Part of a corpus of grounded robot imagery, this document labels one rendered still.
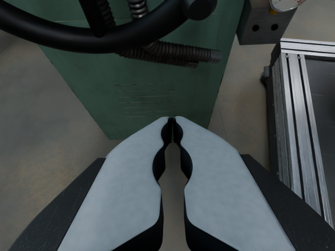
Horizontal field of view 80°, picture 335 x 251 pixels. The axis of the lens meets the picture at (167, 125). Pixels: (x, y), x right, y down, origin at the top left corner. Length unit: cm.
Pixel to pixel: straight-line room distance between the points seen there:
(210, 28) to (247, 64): 78
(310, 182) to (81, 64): 71
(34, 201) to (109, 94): 57
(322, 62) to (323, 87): 13
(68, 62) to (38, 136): 62
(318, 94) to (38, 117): 123
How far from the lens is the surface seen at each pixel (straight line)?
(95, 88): 63
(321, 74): 101
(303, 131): 79
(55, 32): 27
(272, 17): 45
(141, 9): 29
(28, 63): 148
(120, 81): 59
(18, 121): 124
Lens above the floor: 84
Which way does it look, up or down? 62 degrees down
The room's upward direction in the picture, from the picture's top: 5 degrees counter-clockwise
